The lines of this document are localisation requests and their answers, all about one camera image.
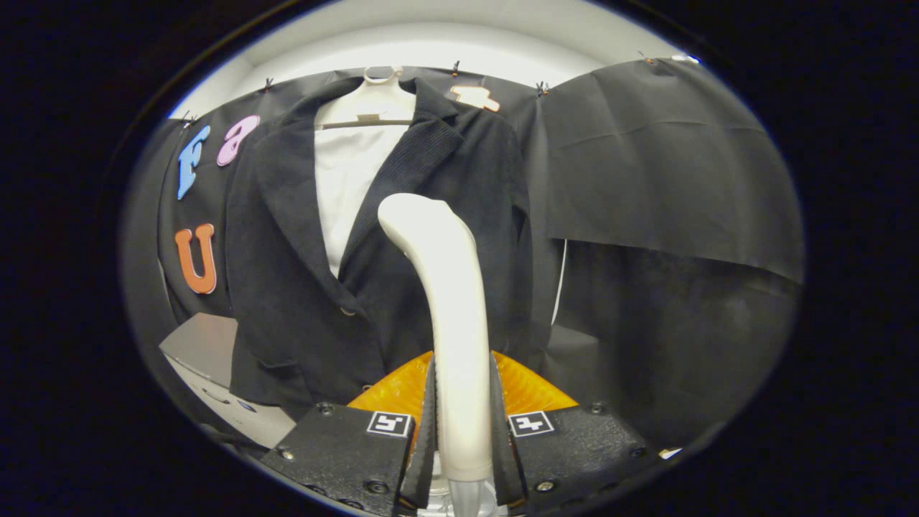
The black backdrop cloth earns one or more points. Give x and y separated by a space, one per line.
646 179

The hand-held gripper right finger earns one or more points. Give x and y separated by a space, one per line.
500 452

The black jacket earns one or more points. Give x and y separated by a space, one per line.
287 287

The white dress form torso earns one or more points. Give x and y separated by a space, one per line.
344 179

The white garment steamer head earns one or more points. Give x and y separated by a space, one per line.
452 287

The row of backdrop clips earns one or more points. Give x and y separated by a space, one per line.
542 88

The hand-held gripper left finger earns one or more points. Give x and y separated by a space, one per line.
426 452

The grey cabinet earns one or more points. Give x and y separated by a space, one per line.
201 345

